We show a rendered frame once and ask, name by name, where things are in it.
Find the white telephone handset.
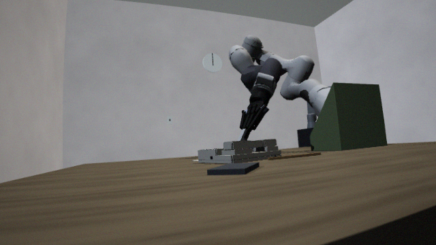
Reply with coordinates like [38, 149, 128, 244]
[223, 139, 277, 150]

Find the white desk phone body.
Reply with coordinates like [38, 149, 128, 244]
[198, 146, 281, 163]

